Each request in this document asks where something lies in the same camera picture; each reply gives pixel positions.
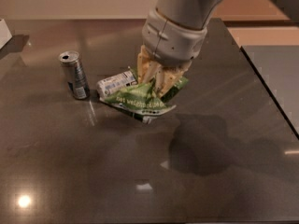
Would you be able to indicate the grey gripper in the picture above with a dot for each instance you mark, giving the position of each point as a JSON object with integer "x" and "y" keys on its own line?
{"x": 172, "y": 40}

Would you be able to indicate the green jalapeno chip bag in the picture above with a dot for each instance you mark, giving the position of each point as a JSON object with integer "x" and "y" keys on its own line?
{"x": 141, "y": 102}

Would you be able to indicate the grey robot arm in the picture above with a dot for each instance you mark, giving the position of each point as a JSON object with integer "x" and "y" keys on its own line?
{"x": 191, "y": 14}

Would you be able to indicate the white plastic bottle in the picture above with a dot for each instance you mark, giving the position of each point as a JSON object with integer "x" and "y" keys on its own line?
{"x": 109, "y": 85}

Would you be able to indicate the silver drink can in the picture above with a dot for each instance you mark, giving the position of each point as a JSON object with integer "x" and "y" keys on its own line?
{"x": 75, "y": 75}

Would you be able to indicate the grey side table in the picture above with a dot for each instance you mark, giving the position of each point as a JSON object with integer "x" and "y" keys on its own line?
{"x": 278, "y": 69}

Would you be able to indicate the white box at left edge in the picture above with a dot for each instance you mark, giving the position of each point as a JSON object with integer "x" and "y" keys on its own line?
{"x": 5, "y": 34}

